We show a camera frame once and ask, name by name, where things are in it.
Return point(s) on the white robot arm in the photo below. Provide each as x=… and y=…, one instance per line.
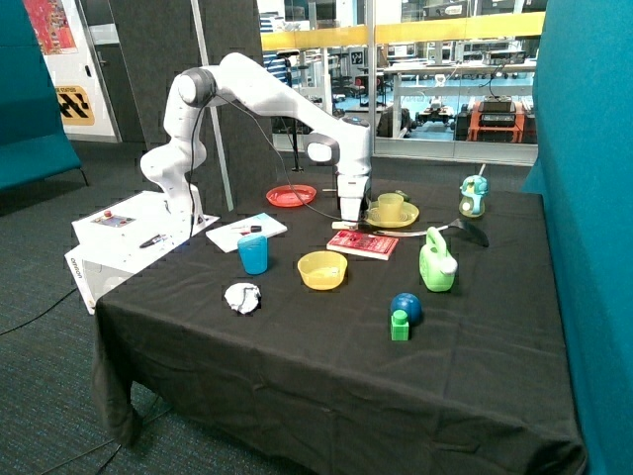
x=243, y=83

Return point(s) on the red paperback book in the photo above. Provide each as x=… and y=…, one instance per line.
x=361, y=244

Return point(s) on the yellow black warning sign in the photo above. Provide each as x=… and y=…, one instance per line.
x=74, y=105

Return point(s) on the yellow plastic plate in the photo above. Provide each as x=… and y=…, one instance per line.
x=408, y=214

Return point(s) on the yellow highlighter black cap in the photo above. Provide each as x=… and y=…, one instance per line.
x=343, y=225

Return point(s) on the colourful wall poster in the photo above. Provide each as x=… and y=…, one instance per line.
x=50, y=23

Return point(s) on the yellow plastic cup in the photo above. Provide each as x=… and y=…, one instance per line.
x=390, y=207

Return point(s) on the black and clear spatula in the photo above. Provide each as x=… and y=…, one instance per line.
x=471, y=231

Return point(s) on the teal partition wall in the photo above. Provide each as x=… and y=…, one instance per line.
x=583, y=102

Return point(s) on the white robot control box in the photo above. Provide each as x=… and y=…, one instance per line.
x=108, y=251

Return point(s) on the teal toddler sippy cup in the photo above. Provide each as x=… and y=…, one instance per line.
x=474, y=189

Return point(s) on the green toy watering can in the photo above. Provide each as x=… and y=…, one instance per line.
x=437, y=266

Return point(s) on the yellow plastic bowl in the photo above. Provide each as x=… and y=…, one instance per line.
x=322, y=270

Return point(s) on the crumpled white paper ball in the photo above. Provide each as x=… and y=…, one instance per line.
x=243, y=298

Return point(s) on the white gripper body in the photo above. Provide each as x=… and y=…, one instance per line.
x=352, y=209

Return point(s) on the black tablecloth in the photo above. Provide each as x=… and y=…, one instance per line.
x=482, y=386

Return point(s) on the blue plastic cup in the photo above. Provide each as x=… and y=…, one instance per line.
x=253, y=252

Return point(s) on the teal sofa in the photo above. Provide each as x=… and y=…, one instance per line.
x=34, y=145

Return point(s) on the blue ball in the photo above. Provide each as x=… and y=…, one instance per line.
x=410, y=304

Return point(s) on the red plastic plate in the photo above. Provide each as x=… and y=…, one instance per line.
x=291, y=196

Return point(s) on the orange mobile robot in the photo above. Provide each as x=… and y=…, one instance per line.
x=497, y=119

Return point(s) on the green toy block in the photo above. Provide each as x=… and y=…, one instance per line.
x=399, y=325

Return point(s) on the black marker pen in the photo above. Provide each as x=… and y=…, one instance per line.
x=153, y=241

